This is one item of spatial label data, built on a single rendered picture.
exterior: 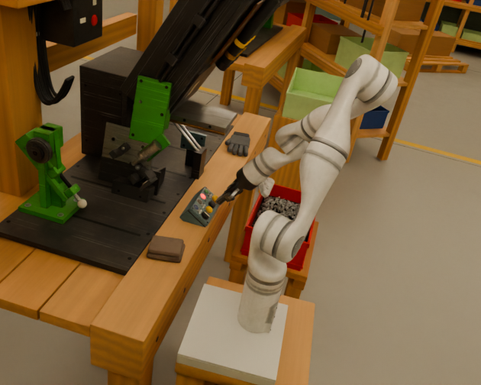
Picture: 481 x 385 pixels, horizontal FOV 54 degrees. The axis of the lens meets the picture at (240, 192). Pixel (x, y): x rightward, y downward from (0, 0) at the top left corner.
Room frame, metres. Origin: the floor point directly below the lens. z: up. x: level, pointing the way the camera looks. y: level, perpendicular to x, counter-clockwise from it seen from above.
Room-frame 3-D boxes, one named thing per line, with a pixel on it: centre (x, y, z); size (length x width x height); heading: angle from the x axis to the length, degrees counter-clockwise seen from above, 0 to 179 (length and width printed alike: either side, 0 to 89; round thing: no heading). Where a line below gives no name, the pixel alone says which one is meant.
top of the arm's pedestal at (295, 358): (0.88, -0.10, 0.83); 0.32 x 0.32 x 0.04; 84
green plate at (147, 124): (1.45, 0.33, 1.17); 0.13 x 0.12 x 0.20; 171
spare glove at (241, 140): (1.83, 0.05, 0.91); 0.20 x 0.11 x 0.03; 0
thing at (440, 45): (7.81, -2.47, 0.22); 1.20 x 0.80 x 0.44; 118
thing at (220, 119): (1.59, 0.27, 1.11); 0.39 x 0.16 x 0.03; 81
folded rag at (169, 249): (1.06, 0.18, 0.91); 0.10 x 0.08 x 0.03; 91
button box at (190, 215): (1.29, 0.12, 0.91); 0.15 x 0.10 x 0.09; 171
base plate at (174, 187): (1.53, 0.38, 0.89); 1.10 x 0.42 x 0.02; 171
